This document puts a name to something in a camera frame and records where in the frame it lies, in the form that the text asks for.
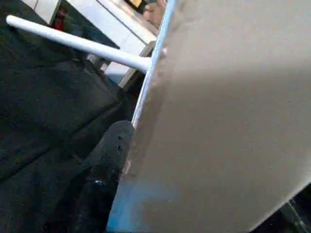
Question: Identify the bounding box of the white plastic table top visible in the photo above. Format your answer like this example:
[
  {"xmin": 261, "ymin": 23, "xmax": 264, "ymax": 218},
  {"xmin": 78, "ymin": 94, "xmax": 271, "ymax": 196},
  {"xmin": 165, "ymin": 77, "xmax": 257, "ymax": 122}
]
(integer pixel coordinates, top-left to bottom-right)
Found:
[{"xmin": 106, "ymin": 0, "xmax": 311, "ymax": 233}]

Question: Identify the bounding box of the white plastic table leg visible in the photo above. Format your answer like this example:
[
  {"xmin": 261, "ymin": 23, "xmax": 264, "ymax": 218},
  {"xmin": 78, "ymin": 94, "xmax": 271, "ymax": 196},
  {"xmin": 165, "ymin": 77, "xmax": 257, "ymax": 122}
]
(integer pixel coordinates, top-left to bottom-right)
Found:
[{"xmin": 6, "ymin": 15, "xmax": 153, "ymax": 72}]

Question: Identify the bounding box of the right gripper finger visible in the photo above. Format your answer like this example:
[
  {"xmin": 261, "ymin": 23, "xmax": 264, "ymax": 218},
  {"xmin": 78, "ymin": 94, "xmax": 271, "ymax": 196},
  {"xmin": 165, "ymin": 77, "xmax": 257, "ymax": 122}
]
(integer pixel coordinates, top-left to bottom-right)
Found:
[{"xmin": 68, "ymin": 120, "xmax": 136, "ymax": 233}]

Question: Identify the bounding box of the white sideboard with glass doors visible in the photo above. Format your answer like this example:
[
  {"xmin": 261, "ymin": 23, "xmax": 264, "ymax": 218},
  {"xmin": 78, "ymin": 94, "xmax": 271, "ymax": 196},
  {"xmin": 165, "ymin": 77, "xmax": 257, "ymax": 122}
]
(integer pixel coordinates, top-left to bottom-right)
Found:
[{"xmin": 22, "ymin": 0, "xmax": 161, "ymax": 88}]

